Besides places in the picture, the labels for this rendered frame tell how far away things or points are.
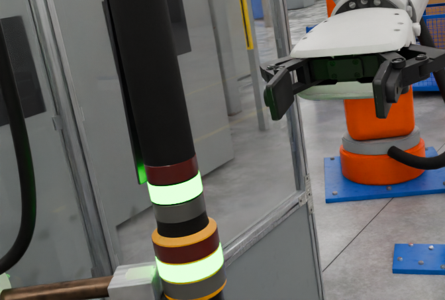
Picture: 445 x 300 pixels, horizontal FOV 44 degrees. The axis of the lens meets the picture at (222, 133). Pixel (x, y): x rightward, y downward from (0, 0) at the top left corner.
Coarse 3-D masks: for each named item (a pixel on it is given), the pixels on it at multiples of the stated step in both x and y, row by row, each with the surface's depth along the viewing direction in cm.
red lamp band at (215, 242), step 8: (216, 232) 36; (152, 240) 36; (208, 240) 35; (216, 240) 36; (160, 248) 35; (168, 248) 35; (176, 248) 35; (184, 248) 34; (192, 248) 35; (200, 248) 35; (208, 248) 35; (216, 248) 36; (160, 256) 35; (168, 256) 35; (176, 256) 35; (184, 256) 35; (192, 256) 35; (200, 256) 35
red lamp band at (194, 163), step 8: (192, 160) 34; (144, 168) 35; (152, 168) 34; (160, 168) 34; (168, 168) 34; (176, 168) 34; (184, 168) 34; (192, 168) 34; (152, 176) 34; (160, 176) 34; (168, 176) 34; (176, 176) 34; (184, 176) 34; (192, 176) 34; (160, 184) 34
